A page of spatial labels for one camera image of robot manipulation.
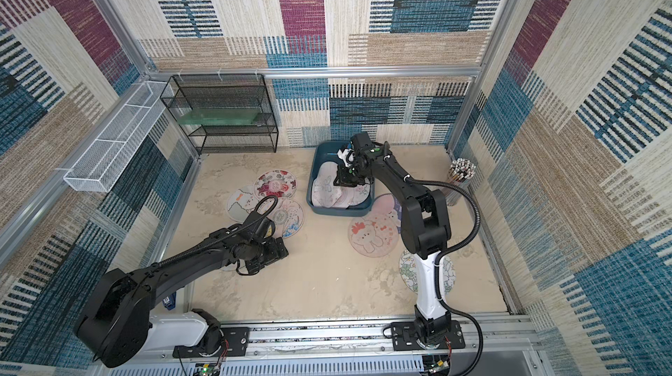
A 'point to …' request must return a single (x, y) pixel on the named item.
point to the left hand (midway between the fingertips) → (282, 257)
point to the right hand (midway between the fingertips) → (339, 184)
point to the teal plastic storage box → (327, 152)
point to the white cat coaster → (241, 202)
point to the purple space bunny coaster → (385, 203)
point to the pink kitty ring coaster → (353, 195)
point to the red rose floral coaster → (275, 183)
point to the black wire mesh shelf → (227, 91)
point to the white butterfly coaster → (325, 192)
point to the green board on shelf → (217, 116)
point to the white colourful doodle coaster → (288, 218)
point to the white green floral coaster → (409, 274)
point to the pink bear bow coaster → (374, 234)
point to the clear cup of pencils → (460, 173)
